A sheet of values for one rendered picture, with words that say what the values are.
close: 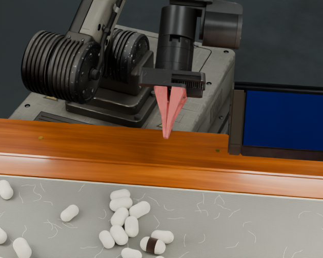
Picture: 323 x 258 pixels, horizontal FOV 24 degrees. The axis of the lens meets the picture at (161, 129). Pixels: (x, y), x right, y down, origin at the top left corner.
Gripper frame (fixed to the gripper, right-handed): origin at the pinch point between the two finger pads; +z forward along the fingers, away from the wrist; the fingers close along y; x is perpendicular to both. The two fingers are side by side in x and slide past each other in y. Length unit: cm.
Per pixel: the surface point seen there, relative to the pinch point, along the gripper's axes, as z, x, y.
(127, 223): 14.2, 1.3, -4.5
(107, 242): 17.4, -1.0, -6.9
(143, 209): 11.6, 3.6, -2.6
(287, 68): -55, 159, 28
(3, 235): 17.9, -1.5, -22.4
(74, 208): 12.7, 2.9, -13.2
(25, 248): 19.5, -3.3, -18.4
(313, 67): -57, 160, 38
